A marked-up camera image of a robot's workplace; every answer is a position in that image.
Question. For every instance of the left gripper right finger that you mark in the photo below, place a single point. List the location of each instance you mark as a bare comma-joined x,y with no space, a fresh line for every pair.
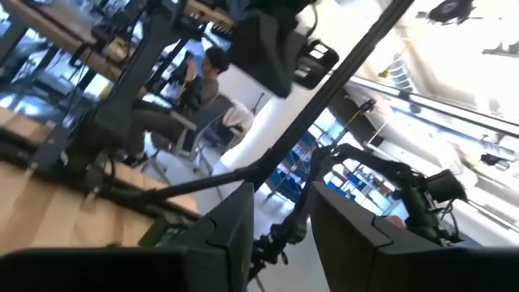
365,251

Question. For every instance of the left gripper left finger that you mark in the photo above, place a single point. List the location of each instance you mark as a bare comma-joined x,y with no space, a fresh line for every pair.
219,251

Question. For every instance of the dark green small box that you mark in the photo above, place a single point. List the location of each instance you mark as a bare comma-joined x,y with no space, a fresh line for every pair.
158,233

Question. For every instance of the black background robot arm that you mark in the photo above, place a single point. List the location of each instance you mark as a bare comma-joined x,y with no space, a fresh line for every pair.
409,190

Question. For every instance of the white cloth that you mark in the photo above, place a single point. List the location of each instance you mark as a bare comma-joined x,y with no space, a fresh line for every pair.
239,115

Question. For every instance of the person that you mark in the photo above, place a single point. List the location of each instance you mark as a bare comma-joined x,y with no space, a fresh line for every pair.
207,89

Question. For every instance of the grey office chair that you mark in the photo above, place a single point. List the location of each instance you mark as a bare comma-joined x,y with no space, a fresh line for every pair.
211,115

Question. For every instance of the wooden desk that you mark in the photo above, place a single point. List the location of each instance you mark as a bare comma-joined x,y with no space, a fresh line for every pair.
48,28

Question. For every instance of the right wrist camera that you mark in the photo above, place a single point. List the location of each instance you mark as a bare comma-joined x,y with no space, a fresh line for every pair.
318,61

